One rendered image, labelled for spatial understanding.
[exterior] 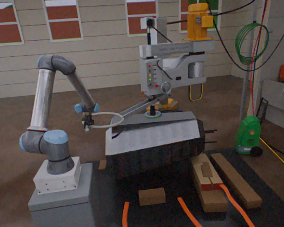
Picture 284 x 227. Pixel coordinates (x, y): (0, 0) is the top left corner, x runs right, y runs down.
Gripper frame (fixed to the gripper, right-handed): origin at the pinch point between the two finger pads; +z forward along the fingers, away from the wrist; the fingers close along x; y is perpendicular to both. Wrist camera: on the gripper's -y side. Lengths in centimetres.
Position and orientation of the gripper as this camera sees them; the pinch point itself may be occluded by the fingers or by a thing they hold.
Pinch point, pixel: (88, 130)
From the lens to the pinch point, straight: 231.9
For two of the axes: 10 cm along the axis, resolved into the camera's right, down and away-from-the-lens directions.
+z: 0.1, 9.4, 3.5
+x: 6.0, -2.8, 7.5
